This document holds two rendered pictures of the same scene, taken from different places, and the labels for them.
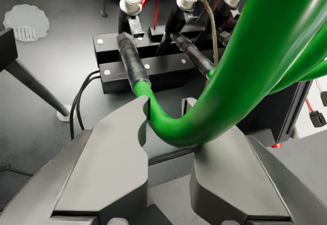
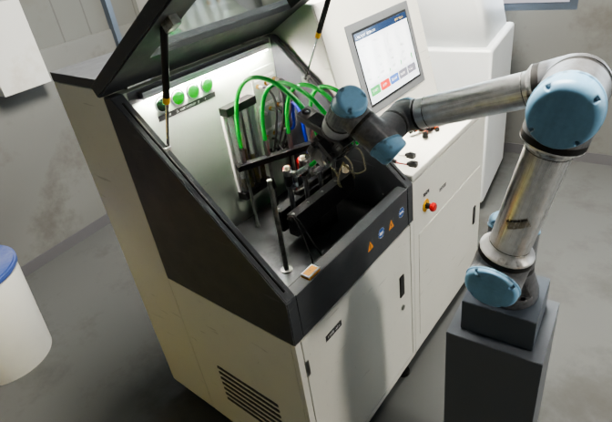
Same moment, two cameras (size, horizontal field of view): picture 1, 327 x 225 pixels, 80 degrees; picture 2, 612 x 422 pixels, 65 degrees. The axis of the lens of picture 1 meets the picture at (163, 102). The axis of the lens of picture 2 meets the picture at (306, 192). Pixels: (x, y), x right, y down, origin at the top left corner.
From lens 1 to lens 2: 1.29 m
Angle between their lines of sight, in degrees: 40
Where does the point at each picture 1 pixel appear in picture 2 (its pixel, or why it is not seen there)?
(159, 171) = (356, 229)
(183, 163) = (364, 221)
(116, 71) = (296, 211)
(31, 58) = not seen: hidden behind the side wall
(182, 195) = not seen: hidden behind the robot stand
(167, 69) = (318, 197)
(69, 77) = (270, 258)
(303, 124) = (408, 170)
